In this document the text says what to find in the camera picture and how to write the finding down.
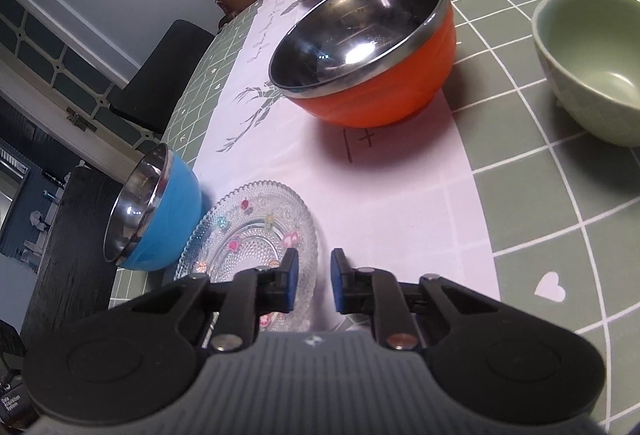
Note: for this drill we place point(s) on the orange steel bowl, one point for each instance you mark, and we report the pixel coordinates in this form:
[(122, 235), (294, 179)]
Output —
[(366, 63)]

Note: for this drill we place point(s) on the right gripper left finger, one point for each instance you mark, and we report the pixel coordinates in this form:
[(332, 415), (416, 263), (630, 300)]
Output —
[(129, 362)]

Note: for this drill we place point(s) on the green ceramic bowl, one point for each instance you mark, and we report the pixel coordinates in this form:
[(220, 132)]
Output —
[(589, 51)]

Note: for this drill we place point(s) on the clear glass plate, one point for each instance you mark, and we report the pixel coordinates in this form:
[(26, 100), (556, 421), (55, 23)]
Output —
[(253, 226)]

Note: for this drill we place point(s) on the blue steel bowl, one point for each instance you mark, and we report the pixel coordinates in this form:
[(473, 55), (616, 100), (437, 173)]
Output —
[(155, 213)]

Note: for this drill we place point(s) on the black chair left side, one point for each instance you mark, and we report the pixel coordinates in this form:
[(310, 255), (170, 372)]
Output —
[(151, 96)]

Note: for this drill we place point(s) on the green checked tablecloth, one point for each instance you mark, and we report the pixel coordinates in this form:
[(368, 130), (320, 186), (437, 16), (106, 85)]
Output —
[(561, 206)]

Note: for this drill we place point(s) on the white deer table runner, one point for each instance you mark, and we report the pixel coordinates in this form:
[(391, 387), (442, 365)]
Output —
[(401, 198)]

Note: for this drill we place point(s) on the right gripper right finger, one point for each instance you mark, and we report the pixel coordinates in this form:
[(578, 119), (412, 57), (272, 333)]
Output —
[(497, 361)]

